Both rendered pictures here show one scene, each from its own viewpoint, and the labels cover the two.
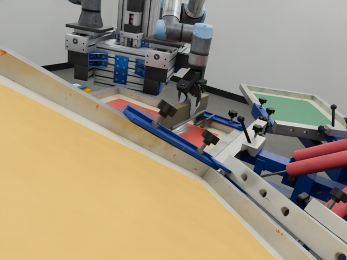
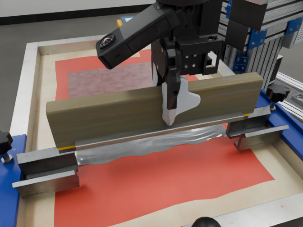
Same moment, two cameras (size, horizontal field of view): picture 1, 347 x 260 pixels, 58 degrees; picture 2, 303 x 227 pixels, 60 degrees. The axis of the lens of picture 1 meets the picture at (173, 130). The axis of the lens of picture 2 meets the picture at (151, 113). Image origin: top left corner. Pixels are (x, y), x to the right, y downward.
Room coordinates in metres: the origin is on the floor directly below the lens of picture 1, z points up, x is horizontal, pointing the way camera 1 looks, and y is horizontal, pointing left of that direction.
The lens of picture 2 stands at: (0.96, -0.28, 1.38)
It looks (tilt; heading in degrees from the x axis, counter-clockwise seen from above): 40 degrees down; 47
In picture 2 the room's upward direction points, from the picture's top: straight up
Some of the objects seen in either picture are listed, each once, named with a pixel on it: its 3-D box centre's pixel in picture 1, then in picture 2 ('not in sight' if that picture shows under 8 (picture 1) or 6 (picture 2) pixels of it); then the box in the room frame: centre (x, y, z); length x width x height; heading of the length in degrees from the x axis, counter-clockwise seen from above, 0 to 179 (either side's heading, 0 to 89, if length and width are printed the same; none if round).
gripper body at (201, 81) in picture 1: (195, 79); (183, 32); (1.23, -0.05, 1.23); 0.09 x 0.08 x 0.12; 153
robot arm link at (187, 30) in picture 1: (195, 35); not in sight; (1.33, -0.03, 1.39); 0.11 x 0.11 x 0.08; 4
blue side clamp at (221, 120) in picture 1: (214, 122); (290, 142); (1.44, -0.20, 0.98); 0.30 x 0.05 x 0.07; 63
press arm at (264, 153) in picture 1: (264, 159); not in sight; (1.05, -0.36, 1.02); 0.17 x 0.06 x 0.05; 63
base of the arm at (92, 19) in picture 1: (91, 17); not in sight; (2.02, 0.62, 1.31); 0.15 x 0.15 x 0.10
